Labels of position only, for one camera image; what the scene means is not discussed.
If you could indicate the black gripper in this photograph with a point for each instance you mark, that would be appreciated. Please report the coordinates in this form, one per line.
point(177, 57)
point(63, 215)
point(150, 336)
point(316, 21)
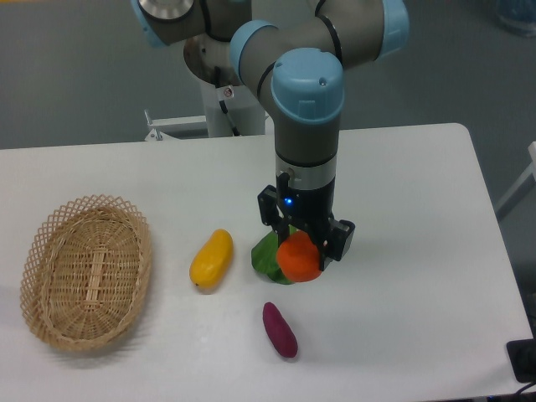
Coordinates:
point(310, 211)

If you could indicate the orange fruit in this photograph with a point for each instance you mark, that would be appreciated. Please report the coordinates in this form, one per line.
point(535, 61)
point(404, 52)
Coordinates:
point(298, 258)

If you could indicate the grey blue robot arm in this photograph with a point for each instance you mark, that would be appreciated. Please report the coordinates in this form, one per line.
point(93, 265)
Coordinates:
point(296, 75)

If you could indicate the green leafy vegetable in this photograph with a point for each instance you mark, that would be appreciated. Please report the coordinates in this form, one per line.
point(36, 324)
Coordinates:
point(263, 259)

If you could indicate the yellow mango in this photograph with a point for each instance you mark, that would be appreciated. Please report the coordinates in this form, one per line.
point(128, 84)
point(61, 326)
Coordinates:
point(212, 261)

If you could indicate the purple sweet potato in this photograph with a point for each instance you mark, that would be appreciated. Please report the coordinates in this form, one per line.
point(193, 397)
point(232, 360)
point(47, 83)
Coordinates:
point(279, 332)

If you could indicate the woven wicker basket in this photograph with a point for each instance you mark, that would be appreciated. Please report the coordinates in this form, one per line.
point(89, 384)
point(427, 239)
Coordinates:
point(87, 272)

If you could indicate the black device at edge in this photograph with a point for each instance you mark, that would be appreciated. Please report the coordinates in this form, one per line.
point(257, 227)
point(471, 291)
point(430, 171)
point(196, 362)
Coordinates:
point(522, 358)

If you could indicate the blue object top right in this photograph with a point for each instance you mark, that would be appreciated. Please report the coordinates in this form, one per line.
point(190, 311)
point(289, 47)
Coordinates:
point(518, 16)

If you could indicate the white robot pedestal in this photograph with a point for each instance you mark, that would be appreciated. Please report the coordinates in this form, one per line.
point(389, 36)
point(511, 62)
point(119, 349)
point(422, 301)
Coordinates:
point(229, 107)

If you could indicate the white metal mounting bracket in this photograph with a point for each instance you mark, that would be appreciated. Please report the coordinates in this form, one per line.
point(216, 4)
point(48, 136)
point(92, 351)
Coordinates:
point(190, 127)

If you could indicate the white frame at right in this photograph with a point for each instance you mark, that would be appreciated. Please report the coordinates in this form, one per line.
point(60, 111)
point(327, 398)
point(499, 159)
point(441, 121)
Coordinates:
point(520, 188)

